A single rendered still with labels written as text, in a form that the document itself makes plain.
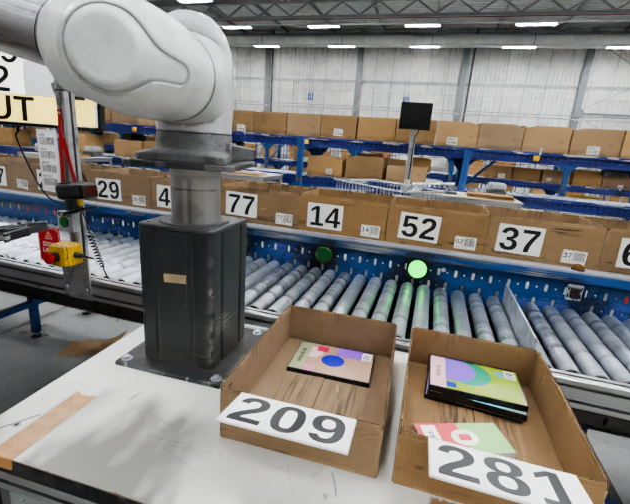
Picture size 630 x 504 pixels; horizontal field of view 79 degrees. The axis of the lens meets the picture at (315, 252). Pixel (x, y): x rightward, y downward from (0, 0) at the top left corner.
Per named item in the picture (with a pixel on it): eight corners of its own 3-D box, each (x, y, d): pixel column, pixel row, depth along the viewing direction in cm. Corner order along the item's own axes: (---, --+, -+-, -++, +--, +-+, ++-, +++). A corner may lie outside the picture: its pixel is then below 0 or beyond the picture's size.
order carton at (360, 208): (296, 231, 172) (299, 193, 168) (315, 220, 199) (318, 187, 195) (384, 243, 162) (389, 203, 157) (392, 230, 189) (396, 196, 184)
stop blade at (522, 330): (527, 368, 104) (534, 338, 101) (500, 305, 146) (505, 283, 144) (529, 368, 104) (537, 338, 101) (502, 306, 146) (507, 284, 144)
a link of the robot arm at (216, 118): (241, 135, 89) (242, 30, 83) (218, 134, 72) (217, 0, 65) (173, 131, 90) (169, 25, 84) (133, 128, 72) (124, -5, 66)
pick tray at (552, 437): (390, 482, 61) (398, 430, 58) (406, 361, 97) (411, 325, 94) (593, 544, 54) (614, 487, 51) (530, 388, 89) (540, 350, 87)
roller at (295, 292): (262, 323, 122) (262, 309, 121) (311, 275, 170) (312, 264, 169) (276, 326, 121) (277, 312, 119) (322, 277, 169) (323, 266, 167)
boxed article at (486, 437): (515, 460, 67) (517, 452, 66) (426, 462, 65) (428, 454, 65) (491, 429, 74) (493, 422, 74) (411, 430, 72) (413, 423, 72)
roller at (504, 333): (506, 375, 103) (509, 359, 102) (483, 305, 151) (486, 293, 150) (526, 380, 102) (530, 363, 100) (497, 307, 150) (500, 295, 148)
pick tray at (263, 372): (217, 436, 68) (217, 387, 65) (287, 338, 104) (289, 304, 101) (377, 480, 61) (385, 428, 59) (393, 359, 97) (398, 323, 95)
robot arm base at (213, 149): (243, 166, 74) (244, 136, 72) (132, 158, 75) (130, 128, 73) (263, 162, 91) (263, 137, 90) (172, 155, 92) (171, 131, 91)
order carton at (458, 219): (383, 243, 162) (388, 203, 157) (391, 230, 189) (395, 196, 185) (483, 257, 151) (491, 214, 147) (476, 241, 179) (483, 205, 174)
